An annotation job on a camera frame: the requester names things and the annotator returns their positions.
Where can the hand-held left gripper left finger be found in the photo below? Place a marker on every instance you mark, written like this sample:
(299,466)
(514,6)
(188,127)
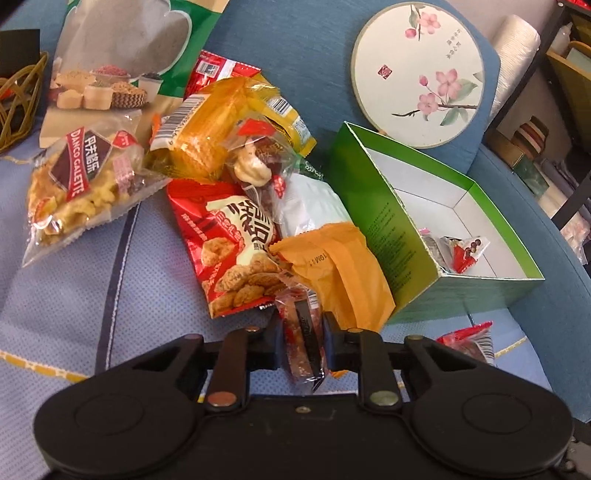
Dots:
(270,341)

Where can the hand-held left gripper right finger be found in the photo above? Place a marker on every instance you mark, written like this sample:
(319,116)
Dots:
(333,341)

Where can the small clear red date packet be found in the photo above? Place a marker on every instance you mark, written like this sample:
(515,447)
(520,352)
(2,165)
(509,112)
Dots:
(301,344)

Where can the orange snack packet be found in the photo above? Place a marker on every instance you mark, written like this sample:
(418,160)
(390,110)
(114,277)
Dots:
(344,272)

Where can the red chicken nugget snack bag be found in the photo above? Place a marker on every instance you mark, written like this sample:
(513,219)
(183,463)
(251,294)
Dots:
(221,240)

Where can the white snack packet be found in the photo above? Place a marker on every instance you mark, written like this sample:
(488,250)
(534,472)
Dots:
(314,207)

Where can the green cardboard box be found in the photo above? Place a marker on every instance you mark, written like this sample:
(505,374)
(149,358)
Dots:
(378,207)

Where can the small silver packet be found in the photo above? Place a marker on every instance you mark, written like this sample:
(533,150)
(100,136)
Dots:
(433,247)

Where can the small red snack packet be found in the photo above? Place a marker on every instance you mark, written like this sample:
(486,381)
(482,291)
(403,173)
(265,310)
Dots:
(471,341)

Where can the small red candy packet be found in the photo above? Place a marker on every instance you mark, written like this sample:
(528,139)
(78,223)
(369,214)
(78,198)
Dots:
(468,254)

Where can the clear nut and date packet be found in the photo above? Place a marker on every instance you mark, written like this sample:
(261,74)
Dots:
(256,159)

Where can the yellow snack bag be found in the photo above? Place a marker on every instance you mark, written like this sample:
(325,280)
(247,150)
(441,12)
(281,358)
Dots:
(207,134)

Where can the clear bag of crisps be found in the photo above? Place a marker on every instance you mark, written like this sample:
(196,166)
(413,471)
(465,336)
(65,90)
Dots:
(78,194)

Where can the black metal shelf rack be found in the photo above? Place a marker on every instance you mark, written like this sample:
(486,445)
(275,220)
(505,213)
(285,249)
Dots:
(565,184)

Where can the round floral fan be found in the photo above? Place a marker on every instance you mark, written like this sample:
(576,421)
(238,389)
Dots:
(415,69)

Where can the striped box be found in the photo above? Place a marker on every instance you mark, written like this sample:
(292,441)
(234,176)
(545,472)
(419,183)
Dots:
(531,136)

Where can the blue sofa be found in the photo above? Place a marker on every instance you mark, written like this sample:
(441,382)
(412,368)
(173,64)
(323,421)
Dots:
(295,55)

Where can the large green beige pouch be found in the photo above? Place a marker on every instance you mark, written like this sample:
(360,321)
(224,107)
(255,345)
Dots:
(120,55)

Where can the roll of white plastic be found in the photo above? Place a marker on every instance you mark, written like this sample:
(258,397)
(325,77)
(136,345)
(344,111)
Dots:
(515,60)

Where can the yellow wooden tray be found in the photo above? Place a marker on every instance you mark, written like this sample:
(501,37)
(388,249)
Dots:
(577,87)

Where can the white bottle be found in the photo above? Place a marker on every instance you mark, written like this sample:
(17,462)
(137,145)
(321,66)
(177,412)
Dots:
(561,41)

